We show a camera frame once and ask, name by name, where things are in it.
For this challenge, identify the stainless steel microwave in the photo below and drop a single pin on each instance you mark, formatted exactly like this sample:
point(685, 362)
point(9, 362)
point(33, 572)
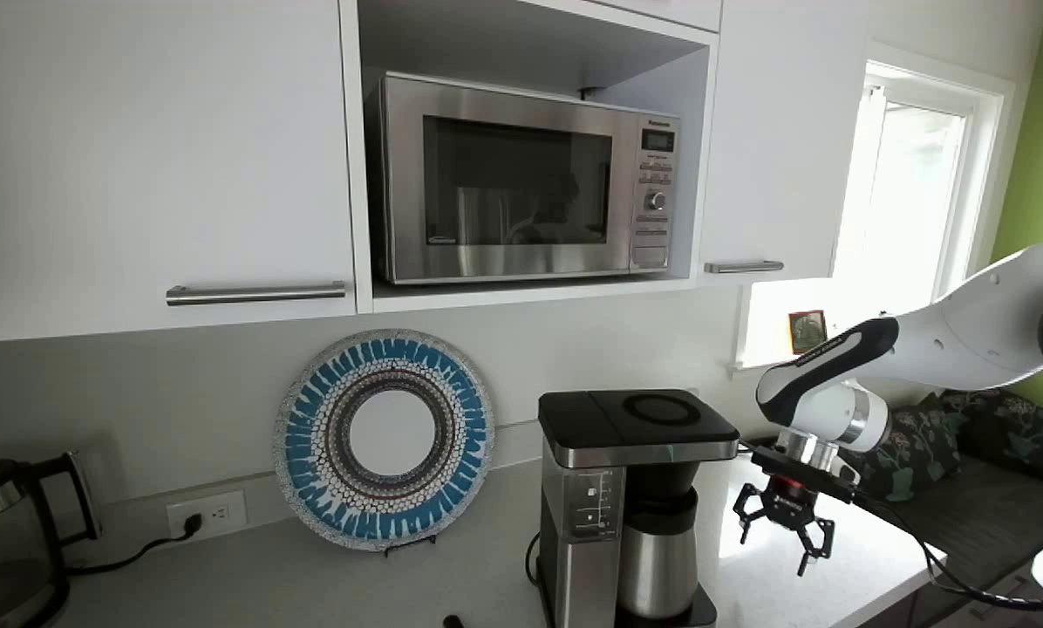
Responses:
point(522, 177)

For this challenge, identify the small white overhead cabinet door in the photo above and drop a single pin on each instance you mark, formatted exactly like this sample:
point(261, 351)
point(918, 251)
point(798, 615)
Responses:
point(671, 9)

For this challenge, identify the dark patterned cushion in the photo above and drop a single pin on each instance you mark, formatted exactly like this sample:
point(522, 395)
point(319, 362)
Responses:
point(922, 447)
point(1014, 438)

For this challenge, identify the small dark picture frame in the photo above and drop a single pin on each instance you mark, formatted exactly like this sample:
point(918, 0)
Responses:
point(807, 330)

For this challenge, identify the white framed window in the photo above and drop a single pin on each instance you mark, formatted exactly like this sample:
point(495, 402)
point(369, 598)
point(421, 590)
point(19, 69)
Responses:
point(916, 175)

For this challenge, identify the blue white decorative plate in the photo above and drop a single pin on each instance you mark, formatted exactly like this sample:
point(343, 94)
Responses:
point(312, 441)

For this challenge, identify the white wall outlet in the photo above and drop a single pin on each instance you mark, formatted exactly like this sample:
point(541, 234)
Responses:
point(220, 510)

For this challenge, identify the steel thermal carafe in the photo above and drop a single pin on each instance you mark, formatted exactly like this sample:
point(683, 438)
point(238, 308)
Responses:
point(656, 559)

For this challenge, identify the large white cabinet door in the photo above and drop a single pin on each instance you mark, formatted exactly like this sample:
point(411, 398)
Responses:
point(148, 151)

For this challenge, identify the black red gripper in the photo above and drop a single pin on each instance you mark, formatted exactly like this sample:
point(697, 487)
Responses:
point(798, 503)

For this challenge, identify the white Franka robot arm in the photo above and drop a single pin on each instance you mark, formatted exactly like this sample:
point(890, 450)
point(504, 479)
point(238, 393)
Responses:
point(974, 331)

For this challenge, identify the dark grey sofa seat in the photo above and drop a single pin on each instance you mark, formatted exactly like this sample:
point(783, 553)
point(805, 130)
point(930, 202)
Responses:
point(986, 523)

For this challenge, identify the black plate stand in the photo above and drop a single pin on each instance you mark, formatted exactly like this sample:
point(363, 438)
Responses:
point(411, 546)

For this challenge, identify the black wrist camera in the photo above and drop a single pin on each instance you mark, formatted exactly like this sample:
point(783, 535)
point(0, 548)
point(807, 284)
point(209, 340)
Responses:
point(805, 472)

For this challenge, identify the steel black coffeemaker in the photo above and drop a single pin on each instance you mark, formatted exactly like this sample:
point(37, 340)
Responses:
point(576, 510)

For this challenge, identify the narrow white cabinet door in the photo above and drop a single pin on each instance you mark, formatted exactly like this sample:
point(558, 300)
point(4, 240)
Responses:
point(770, 127)

